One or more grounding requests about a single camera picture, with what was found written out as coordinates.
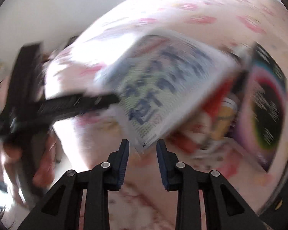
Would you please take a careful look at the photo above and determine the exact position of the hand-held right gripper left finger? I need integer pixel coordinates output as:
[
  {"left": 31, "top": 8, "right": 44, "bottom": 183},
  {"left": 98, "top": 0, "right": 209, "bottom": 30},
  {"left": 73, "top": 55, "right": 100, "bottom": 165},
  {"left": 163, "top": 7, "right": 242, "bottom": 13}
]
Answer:
[{"left": 18, "top": 139, "right": 130, "bottom": 230}]

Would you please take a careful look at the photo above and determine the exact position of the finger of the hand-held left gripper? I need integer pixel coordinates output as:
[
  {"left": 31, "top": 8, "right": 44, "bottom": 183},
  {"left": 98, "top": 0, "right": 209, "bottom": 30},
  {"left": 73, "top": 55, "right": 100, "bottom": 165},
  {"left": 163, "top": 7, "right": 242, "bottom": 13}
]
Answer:
[{"left": 37, "top": 93, "right": 121, "bottom": 123}]

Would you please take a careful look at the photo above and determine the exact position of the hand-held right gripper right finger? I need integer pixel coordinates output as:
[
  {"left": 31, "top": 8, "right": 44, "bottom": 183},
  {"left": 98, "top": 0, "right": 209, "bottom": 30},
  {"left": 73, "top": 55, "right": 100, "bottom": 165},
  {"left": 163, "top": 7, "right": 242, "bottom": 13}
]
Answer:
[{"left": 156, "top": 140, "right": 269, "bottom": 230}]

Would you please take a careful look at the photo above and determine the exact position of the black brochure with red picture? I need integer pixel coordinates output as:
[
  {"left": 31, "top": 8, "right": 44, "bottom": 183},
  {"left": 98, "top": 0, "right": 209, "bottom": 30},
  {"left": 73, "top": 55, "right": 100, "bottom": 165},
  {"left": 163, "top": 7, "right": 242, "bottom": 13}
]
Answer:
[{"left": 168, "top": 79, "right": 242, "bottom": 157}]

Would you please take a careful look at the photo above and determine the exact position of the white cartoon booklet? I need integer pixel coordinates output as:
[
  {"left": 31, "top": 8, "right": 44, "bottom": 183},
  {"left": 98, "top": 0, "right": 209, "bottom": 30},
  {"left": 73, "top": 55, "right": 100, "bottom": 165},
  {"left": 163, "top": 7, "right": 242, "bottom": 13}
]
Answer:
[{"left": 94, "top": 27, "right": 239, "bottom": 155}]

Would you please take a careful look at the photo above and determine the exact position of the person's left hand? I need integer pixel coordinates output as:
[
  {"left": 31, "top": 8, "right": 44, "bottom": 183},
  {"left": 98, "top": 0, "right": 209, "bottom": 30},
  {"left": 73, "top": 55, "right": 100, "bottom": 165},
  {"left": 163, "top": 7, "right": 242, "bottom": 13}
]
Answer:
[{"left": 33, "top": 133, "right": 60, "bottom": 188}]

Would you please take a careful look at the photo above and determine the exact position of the pink cartoon printed blanket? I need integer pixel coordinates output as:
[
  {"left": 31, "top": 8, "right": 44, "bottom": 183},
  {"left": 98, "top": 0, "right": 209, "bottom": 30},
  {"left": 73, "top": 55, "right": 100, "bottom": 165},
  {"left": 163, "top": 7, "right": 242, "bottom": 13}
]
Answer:
[{"left": 42, "top": 0, "right": 288, "bottom": 230}]

